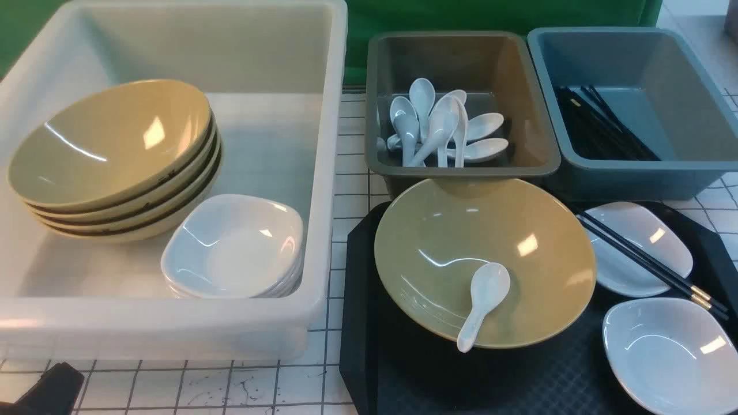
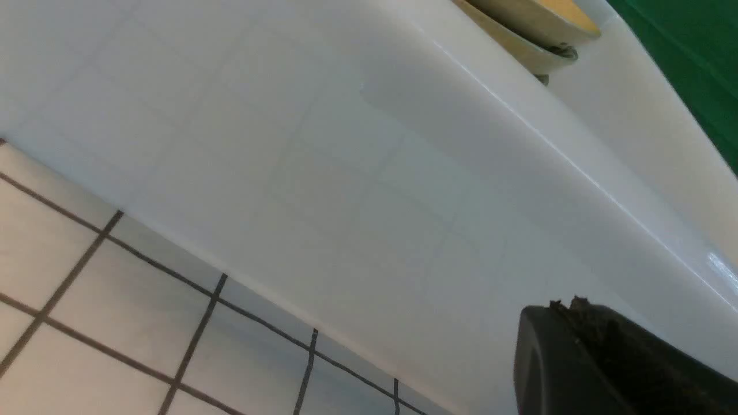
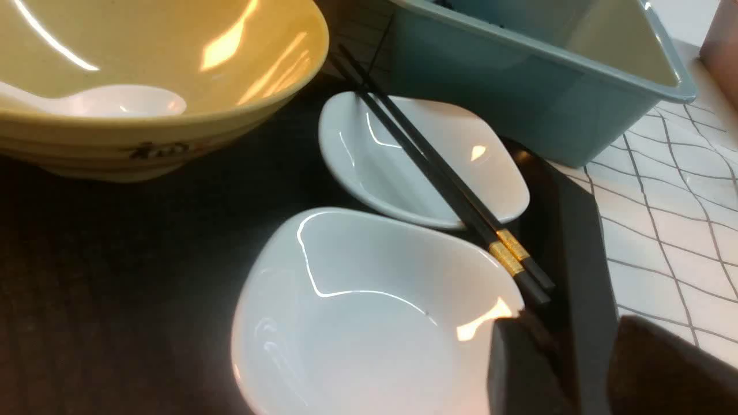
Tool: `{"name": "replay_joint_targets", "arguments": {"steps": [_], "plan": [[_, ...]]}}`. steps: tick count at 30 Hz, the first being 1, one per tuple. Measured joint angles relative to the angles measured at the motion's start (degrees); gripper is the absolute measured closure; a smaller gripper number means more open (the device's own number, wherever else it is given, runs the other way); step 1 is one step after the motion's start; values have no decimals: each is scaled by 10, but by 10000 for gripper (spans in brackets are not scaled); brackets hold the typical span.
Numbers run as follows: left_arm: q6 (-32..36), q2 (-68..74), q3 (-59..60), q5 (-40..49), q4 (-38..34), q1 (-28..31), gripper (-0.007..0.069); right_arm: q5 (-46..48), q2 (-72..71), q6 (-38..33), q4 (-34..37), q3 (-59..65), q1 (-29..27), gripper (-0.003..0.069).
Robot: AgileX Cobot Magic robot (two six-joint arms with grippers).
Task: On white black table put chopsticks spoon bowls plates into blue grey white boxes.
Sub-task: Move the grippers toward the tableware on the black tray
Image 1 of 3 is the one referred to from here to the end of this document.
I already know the tan noodle bowl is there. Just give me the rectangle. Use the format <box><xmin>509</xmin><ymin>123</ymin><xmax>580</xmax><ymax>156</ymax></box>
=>
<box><xmin>374</xmin><ymin>179</ymin><xmax>597</xmax><ymax>349</ymax></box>

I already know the white ceramic soup spoon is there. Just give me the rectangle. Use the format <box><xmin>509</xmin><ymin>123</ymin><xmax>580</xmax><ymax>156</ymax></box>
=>
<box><xmin>456</xmin><ymin>262</ymin><xmax>511</xmax><ymax>353</ymax></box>

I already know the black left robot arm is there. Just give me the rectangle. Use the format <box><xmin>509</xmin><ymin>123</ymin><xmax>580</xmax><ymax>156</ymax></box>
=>
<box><xmin>1</xmin><ymin>362</ymin><xmax>85</xmax><ymax>414</ymax></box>

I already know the tan stacked bowl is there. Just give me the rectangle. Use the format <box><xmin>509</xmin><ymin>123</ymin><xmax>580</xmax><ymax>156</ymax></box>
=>
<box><xmin>45</xmin><ymin>141</ymin><xmax>223</xmax><ymax>244</ymax></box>
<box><xmin>24</xmin><ymin>111</ymin><xmax>217</xmax><ymax>224</ymax></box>
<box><xmin>25</xmin><ymin>126</ymin><xmax>220</xmax><ymax>233</ymax></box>

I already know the bottom tan stacked bowl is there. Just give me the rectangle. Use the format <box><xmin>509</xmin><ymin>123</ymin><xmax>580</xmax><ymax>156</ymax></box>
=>
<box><xmin>45</xmin><ymin>141</ymin><xmax>223</xmax><ymax>244</ymax></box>

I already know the top tan bowl in stack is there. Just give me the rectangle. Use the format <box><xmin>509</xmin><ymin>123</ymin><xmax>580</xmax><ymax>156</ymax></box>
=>
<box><xmin>7</xmin><ymin>79</ymin><xmax>212</xmax><ymax>213</ymax></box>

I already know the white spoon in bin centre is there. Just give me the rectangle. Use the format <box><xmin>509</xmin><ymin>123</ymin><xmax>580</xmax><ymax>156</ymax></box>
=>
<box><xmin>405</xmin><ymin>96</ymin><xmax>461</xmax><ymax>168</ymax></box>

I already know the white spoon in bin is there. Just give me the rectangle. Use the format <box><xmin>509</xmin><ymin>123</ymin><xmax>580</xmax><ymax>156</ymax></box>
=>
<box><xmin>405</xmin><ymin>96</ymin><xmax>461</xmax><ymax>168</ymax></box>
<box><xmin>465</xmin><ymin>112</ymin><xmax>505</xmax><ymax>142</ymax></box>
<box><xmin>409</xmin><ymin>78</ymin><xmax>435</xmax><ymax>144</ymax></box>
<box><xmin>463</xmin><ymin>137</ymin><xmax>509</xmax><ymax>163</ymax></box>
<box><xmin>390</xmin><ymin>96</ymin><xmax>420</xmax><ymax>167</ymax></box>

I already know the white spoon in bin left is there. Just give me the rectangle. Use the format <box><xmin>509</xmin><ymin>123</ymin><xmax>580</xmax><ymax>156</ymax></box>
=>
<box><xmin>390</xmin><ymin>96</ymin><xmax>420</xmax><ymax>167</ymax></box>

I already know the white spoon in bin top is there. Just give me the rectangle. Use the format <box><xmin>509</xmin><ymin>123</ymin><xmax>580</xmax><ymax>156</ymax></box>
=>
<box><xmin>409</xmin><ymin>78</ymin><xmax>435</xmax><ymax>144</ymax></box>

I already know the white spoon in bin lower right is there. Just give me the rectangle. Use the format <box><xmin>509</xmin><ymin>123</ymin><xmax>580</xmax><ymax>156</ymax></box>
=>
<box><xmin>463</xmin><ymin>137</ymin><xmax>509</xmax><ymax>163</ymax></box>

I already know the stacked white square dish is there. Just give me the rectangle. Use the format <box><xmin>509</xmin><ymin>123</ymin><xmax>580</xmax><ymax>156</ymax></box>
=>
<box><xmin>160</xmin><ymin>194</ymin><xmax>305</xmax><ymax>299</ymax></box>

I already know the black serving tray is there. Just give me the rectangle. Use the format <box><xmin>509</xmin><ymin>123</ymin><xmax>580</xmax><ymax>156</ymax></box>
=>
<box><xmin>339</xmin><ymin>202</ymin><xmax>736</xmax><ymax>414</ymax></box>

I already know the large white plastic bin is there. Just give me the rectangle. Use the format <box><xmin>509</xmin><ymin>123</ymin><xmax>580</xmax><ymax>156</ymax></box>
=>
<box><xmin>2</xmin><ymin>1</ymin><xmax>348</xmax><ymax>361</ymax></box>

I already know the olive grey spoon bin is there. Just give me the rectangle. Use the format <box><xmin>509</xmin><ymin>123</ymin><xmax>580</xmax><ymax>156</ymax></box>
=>
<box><xmin>364</xmin><ymin>31</ymin><xmax>561</xmax><ymax>199</ymax></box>

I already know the bundle of black chopsticks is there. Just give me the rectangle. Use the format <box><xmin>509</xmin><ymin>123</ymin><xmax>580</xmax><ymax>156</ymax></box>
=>
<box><xmin>554</xmin><ymin>86</ymin><xmax>661</xmax><ymax>162</ymax></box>

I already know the blue grey chopstick bin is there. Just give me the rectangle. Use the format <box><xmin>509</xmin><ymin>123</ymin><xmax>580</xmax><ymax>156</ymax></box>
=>
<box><xmin>528</xmin><ymin>27</ymin><xmax>737</xmax><ymax>201</ymax></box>

